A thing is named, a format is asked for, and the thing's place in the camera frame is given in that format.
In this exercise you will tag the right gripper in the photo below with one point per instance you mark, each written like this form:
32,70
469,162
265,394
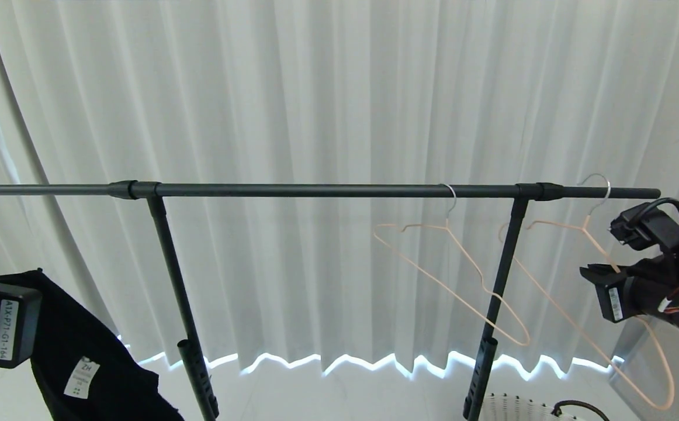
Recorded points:
643,292

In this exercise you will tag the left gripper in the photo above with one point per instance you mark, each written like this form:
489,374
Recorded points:
27,327

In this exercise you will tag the pink clothes hanger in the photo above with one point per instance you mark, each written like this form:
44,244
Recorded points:
450,290
550,294

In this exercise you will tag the black garment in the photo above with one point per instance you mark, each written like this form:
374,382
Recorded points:
111,374

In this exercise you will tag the white laundry basket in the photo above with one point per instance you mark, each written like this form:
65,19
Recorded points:
509,406

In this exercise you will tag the black clothes rack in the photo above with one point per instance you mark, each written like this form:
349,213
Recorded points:
316,190

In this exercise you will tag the white curtain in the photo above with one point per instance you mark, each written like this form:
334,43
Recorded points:
316,88

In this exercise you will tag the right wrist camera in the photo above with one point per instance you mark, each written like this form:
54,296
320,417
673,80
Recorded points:
643,228

